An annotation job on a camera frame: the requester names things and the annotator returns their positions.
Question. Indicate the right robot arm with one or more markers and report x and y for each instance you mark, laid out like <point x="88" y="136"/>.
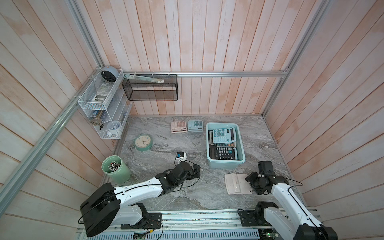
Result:
<point x="299" y="224"/>

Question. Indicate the upturned pink calculator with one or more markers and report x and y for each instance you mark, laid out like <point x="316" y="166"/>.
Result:
<point x="236" y="184"/>

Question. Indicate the green round clock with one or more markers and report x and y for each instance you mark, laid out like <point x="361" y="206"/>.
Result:
<point x="143" y="142"/>

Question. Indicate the white wire shelf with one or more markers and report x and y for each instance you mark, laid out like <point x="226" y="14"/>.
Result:
<point x="102" y="102"/>

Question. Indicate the small teal calculator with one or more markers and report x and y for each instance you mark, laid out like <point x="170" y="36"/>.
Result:
<point x="195" y="126"/>

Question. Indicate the black mesh basket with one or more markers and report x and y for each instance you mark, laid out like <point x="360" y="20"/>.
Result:
<point x="147" y="91"/>

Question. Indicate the grey round alarm clock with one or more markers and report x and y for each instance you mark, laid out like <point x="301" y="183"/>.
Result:
<point x="109" y="74"/>

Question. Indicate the mint green storage box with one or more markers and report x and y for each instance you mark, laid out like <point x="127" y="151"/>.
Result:
<point x="222" y="164"/>

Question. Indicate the white mug on shelf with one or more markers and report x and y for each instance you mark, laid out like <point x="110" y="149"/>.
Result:
<point x="113" y="128"/>

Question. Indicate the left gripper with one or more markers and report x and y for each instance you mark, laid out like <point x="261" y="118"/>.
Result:
<point x="197" y="174"/>

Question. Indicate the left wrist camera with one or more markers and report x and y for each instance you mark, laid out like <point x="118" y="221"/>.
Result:
<point x="180" y="156"/>

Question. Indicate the upturned light blue calculator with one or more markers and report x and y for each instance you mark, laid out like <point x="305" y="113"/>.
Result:
<point x="224" y="136"/>

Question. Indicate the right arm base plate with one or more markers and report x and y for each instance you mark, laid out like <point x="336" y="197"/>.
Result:
<point x="252" y="218"/>

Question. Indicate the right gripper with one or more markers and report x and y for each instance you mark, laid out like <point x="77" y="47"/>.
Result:
<point x="250" y="178"/>

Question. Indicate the small pink calculator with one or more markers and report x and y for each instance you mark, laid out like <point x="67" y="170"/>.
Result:
<point x="178" y="127"/>

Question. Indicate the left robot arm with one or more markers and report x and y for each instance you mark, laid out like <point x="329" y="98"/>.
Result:
<point x="109" y="205"/>

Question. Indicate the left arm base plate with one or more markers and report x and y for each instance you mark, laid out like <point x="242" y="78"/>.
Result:
<point x="151" y="221"/>

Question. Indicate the large black desk calculator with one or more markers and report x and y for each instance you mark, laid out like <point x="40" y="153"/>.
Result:
<point x="211" y="142"/>

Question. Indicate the green pen cup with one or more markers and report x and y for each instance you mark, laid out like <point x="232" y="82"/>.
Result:
<point x="115" y="168"/>

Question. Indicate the ruler on basket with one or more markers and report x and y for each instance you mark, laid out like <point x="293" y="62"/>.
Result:
<point x="142" y="78"/>

